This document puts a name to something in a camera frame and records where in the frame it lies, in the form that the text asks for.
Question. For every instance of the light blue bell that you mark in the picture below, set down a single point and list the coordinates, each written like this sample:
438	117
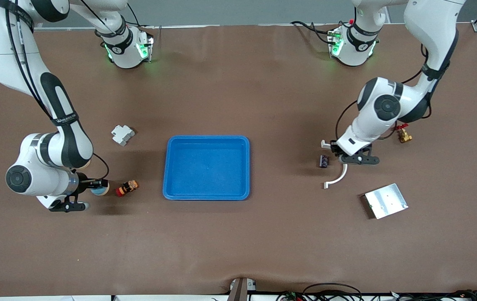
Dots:
99	190

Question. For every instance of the grey white rail terminal block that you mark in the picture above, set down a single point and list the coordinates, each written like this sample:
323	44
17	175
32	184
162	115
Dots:
122	134

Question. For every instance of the silver metal plate module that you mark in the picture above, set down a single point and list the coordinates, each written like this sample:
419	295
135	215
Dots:
386	201

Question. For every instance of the blue plastic tray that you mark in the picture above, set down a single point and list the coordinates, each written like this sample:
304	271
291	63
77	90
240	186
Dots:
207	167

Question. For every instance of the red orange button switch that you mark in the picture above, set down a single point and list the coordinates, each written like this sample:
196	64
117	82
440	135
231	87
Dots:
127	188

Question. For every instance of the dark brown capacitor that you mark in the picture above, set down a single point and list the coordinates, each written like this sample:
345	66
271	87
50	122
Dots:
324	161

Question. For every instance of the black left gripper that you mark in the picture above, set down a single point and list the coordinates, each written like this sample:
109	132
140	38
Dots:
334	148

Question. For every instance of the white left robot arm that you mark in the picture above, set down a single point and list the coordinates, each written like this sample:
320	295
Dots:
430	29

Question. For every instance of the white curved bracket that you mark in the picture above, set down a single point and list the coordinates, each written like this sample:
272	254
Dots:
338	177

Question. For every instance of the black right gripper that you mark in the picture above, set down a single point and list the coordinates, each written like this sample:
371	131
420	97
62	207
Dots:
82	182

